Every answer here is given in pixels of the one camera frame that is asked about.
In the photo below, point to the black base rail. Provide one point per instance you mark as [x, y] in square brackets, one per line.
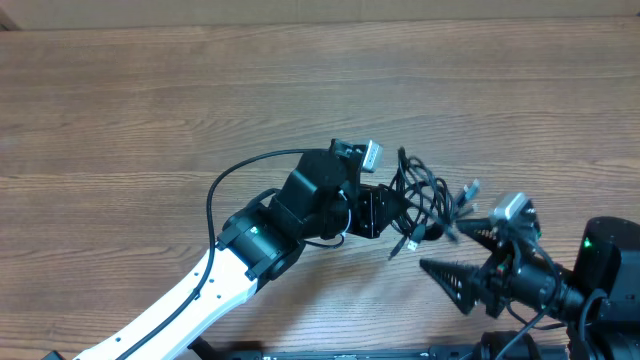
[200, 349]

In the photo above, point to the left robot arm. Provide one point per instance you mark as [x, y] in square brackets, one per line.
[323, 199]

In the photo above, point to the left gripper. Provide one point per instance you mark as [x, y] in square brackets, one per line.
[373, 220]

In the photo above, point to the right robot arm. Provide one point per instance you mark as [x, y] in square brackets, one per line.
[597, 301]

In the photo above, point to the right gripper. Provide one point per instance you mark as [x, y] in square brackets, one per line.
[498, 280]

